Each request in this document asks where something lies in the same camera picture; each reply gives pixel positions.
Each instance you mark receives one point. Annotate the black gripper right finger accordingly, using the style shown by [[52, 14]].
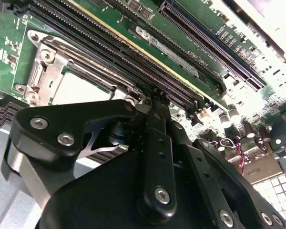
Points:
[[205, 171]]

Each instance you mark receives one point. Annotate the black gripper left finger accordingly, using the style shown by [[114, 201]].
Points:
[[50, 133]]

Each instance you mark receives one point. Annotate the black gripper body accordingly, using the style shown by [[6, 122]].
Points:
[[105, 195]]

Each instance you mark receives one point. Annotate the silver CPU green edge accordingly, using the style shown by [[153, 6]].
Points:
[[85, 90]]

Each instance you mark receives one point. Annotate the metal socket cover frame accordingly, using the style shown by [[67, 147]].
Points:
[[54, 69]]

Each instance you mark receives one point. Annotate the thin metal locking lever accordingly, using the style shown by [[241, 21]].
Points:
[[102, 71]]

